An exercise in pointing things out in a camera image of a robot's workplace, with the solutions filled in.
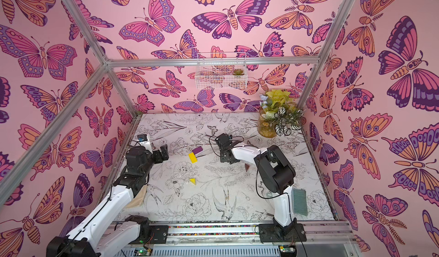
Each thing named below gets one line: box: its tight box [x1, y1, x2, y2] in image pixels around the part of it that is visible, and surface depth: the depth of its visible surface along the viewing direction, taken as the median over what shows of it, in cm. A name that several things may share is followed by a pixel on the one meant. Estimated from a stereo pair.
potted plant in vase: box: [257, 89, 305, 139], surface depth 96 cm
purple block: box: [192, 146, 203, 155], surface depth 105 cm
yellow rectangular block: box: [188, 151, 198, 164], surface depth 100 cm
